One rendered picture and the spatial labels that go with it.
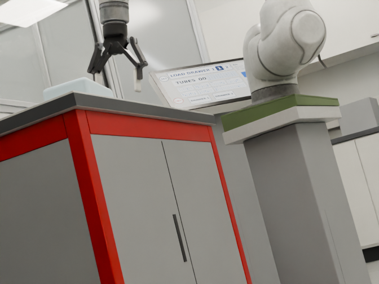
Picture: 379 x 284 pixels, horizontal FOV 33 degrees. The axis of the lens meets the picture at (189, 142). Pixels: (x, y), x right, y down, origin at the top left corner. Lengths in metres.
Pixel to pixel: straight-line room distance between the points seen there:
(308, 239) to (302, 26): 0.62
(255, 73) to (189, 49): 1.67
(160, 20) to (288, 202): 2.04
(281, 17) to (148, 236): 0.87
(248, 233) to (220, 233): 1.16
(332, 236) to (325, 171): 0.21
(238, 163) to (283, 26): 1.01
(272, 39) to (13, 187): 0.95
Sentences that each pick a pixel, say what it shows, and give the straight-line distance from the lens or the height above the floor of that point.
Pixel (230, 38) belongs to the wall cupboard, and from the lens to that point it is 5.36.
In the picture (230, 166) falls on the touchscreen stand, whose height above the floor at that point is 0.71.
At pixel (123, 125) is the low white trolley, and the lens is 1.27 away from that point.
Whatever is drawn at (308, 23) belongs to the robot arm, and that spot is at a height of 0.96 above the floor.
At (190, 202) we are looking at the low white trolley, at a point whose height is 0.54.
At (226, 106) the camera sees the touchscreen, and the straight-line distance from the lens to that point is 2.66.
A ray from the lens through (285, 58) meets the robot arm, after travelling 1.88.
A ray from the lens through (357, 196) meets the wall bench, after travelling 4.70.
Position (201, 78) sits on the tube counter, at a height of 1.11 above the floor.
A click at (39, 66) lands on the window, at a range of 2.20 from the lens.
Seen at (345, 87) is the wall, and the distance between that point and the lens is 5.47.
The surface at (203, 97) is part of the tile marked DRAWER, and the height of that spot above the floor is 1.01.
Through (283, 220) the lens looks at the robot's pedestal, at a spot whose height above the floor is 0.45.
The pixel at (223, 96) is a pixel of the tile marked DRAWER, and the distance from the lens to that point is 2.69.
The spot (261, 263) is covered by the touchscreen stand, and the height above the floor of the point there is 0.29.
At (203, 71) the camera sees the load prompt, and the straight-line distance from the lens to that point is 2.84.
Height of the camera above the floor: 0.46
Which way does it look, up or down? 8 degrees up
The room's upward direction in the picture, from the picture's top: 14 degrees counter-clockwise
